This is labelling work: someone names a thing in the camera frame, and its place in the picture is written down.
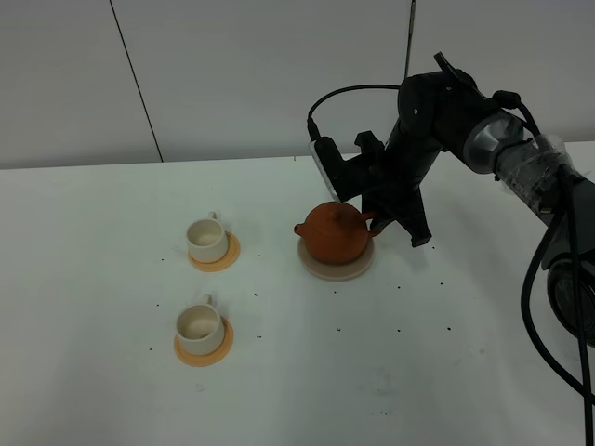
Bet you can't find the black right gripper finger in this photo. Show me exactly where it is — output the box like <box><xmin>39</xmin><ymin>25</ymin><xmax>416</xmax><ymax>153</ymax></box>
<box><xmin>392</xmin><ymin>185</ymin><xmax>432</xmax><ymax>247</ymax></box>
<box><xmin>362</xmin><ymin>186</ymin><xmax>400</xmax><ymax>232</ymax></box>

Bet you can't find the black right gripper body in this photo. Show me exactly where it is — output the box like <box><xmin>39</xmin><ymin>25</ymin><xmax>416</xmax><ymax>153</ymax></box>
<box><xmin>364</xmin><ymin>72</ymin><xmax>469</xmax><ymax>200</ymax></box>

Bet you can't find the brown clay teapot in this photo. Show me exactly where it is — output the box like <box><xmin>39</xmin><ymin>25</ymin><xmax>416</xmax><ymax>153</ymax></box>
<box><xmin>294</xmin><ymin>202</ymin><xmax>379</xmax><ymax>265</ymax></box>

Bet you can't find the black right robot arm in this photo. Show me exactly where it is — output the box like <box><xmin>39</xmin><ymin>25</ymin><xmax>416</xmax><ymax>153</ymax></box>
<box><xmin>362</xmin><ymin>53</ymin><xmax>594</xmax><ymax>345</ymax></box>

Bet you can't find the beige round teapot coaster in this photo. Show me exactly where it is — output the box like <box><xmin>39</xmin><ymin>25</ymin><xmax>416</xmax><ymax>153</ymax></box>
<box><xmin>297</xmin><ymin>239</ymin><xmax>376</xmax><ymax>282</ymax></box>

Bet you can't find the far orange saucer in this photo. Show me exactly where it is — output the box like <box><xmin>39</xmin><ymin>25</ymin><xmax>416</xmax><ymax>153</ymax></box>
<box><xmin>187</xmin><ymin>231</ymin><xmax>241</xmax><ymax>272</ymax></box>

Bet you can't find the orange saucer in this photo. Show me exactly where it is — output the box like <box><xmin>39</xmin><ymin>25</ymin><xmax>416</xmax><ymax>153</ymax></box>
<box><xmin>187</xmin><ymin>231</ymin><xmax>241</xmax><ymax>272</ymax></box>
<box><xmin>173</xmin><ymin>318</ymin><xmax>234</xmax><ymax>367</ymax></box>

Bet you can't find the far white teacup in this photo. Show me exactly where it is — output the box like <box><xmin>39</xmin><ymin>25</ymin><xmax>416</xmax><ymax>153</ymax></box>
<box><xmin>186</xmin><ymin>212</ymin><xmax>229</xmax><ymax>264</ymax></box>

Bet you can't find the white teacup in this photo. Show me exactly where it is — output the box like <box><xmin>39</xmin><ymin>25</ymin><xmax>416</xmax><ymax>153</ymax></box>
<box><xmin>186</xmin><ymin>212</ymin><xmax>229</xmax><ymax>264</ymax></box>
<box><xmin>176</xmin><ymin>294</ymin><xmax>225</xmax><ymax>356</ymax></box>

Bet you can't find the near white teacup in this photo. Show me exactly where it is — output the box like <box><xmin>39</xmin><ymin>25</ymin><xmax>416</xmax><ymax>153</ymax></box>
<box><xmin>176</xmin><ymin>294</ymin><xmax>225</xmax><ymax>356</ymax></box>

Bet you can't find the near orange saucer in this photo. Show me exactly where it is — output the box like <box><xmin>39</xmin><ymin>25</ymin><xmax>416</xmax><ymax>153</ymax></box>
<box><xmin>173</xmin><ymin>318</ymin><xmax>234</xmax><ymax>367</ymax></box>

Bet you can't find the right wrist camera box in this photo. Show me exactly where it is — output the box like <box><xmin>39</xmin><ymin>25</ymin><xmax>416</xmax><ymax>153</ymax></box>
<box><xmin>310</xmin><ymin>137</ymin><xmax>374</xmax><ymax>203</ymax></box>

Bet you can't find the black camera cable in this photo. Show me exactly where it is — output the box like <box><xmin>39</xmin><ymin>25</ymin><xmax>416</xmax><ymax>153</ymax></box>
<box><xmin>307</xmin><ymin>84</ymin><xmax>595</xmax><ymax>405</ymax></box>

